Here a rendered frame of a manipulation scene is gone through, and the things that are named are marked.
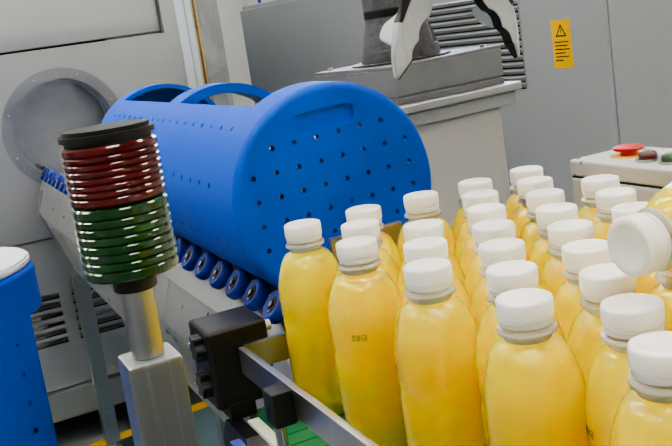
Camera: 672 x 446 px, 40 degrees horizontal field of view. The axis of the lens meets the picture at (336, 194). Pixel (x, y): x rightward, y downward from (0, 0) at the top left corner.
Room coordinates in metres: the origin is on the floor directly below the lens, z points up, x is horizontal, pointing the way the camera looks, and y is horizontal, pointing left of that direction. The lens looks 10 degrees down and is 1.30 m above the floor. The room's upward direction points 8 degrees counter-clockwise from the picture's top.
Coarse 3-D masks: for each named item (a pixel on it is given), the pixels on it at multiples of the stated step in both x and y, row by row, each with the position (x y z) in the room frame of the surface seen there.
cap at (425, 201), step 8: (416, 192) 1.01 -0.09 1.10; (424, 192) 1.01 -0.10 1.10; (432, 192) 1.00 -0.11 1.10; (408, 200) 0.99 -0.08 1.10; (416, 200) 0.98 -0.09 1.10; (424, 200) 0.98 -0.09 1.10; (432, 200) 0.98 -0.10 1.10; (408, 208) 0.99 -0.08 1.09; (416, 208) 0.98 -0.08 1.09; (424, 208) 0.98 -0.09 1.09; (432, 208) 0.98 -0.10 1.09
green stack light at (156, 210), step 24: (72, 216) 0.59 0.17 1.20; (96, 216) 0.57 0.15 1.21; (120, 216) 0.57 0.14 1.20; (144, 216) 0.58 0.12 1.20; (168, 216) 0.60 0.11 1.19; (96, 240) 0.58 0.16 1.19; (120, 240) 0.57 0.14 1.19; (144, 240) 0.58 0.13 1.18; (168, 240) 0.59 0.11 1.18; (96, 264) 0.58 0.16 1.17; (120, 264) 0.57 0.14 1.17; (144, 264) 0.58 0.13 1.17; (168, 264) 0.59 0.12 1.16
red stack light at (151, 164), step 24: (120, 144) 0.58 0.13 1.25; (144, 144) 0.59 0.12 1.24; (72, 168) 0.58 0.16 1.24; (96, 168) 0.57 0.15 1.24; (120, 168) 0.58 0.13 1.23; (144, 168) 0.58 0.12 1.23; (72, 192) 0.58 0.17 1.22; (96, 192) 0.57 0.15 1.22; (120, 192) 0.57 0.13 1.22; (144, 192) 0.58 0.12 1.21
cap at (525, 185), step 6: (522, 180) 0.99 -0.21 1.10; (528, 180) 0.99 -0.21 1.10; (534, 180) 0.98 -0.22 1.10; (540, 180) 0.98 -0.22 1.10; (546, 180) 0.97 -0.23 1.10; (552, 180) 0.98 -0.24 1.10; (522, 186) 0.98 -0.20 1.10; (528, 186) 0.97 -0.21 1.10; (534, 186) 0.97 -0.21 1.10; (540, 186) 0.97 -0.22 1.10; (546, 186) 0.97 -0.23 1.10; (552, 186) 0.98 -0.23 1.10; (522, 192) 0.98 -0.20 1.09; (522, 198) 0.98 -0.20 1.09
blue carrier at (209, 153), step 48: (144, 96) 1.93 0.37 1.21; (192, 96) 1.50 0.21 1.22; (288, 96) 1.14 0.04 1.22; (336, 96) 1.16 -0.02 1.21; (384, 96) 1.19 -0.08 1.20; (192, 144) 1.29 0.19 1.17; (240, 144) 1.12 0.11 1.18; (288, 144) 1.13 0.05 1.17; (336, 144) 1.15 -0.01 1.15; (384, 144) 1.19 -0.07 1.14; (192, 192) 1.25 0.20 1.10; (240, 192) 1.10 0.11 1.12; (288, 192) 1.12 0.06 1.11; (336, 192) 1.15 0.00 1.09; (384, 192) 1.18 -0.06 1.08; (192, 240) 1.40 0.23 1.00; (240, 240) 1.10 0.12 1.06
